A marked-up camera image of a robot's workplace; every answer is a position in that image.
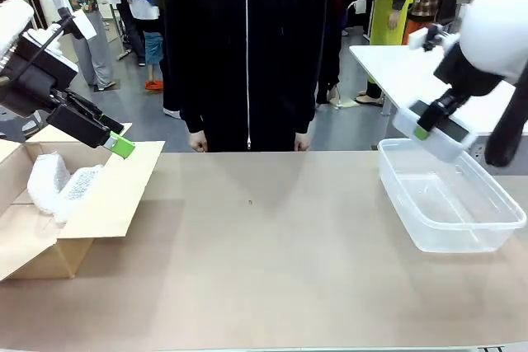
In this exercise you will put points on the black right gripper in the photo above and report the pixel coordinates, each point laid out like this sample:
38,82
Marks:
470,76

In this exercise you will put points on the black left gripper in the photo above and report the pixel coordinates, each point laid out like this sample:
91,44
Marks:
33,80

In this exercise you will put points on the unwrapped white digital clock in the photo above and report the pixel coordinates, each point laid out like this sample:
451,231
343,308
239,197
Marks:
449,142

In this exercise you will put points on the bubble-wrapped clock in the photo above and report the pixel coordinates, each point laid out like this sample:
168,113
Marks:
47,179
82,187

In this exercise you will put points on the person's right hand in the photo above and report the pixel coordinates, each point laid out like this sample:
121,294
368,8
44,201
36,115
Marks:
199,142

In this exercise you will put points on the person's left hand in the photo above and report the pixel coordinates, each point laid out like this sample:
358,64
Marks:
302,142

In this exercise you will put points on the white power outlet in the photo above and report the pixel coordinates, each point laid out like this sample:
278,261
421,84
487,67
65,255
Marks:
480,152

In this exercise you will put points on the open cardboard box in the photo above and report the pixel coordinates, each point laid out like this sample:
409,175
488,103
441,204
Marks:
103,203

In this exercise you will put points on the clear plastic container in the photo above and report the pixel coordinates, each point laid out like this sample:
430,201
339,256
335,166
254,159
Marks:
449,212

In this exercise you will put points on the mannequin yellow apron black jacket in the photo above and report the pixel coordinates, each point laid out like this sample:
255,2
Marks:
385,18

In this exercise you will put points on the person torso black zip jacket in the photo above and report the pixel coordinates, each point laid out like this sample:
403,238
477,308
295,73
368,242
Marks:
247,38

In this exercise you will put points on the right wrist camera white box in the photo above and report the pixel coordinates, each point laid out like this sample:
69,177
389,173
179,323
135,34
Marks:
418,38

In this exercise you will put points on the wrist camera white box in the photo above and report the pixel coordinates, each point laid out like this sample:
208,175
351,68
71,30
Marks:
418,38
82,24

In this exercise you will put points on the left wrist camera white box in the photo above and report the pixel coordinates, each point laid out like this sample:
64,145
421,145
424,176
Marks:
82,24

